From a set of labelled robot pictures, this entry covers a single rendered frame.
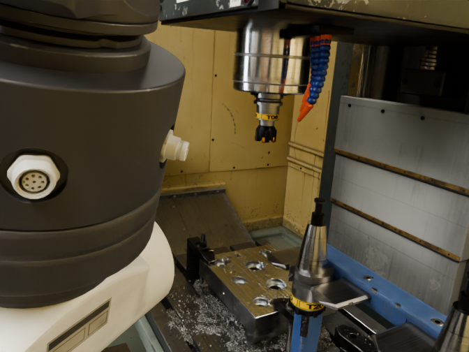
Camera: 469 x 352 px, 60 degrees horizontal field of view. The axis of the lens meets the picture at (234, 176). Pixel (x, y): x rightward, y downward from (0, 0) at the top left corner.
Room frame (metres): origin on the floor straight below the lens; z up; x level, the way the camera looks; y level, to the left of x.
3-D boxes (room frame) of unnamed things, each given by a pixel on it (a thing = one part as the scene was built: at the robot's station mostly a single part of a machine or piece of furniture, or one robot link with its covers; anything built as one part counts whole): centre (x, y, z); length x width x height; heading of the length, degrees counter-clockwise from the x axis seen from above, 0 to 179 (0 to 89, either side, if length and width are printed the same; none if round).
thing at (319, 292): (0.48, -0.15, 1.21); 0.07 x 0.05 x 0.01; 119
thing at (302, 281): (0.53, -0.12, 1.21); 0.06 x 0.06 x 0.03
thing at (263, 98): (0.88, -0.06, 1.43); 0.06 x 0.06 x 0.03
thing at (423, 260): (1.10, -0.45, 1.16); 0.48 x 0.05 x 0.51; 29
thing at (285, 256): (0.58, -0.09, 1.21); 0.07 x 0.05 x 0.01; 119
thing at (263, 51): (0.88, -0.06, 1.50); 0.16 x 0.16 x 0.12
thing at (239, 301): (0.92, -0.09, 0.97); 0.29 x 0.23 x 0.05; 29
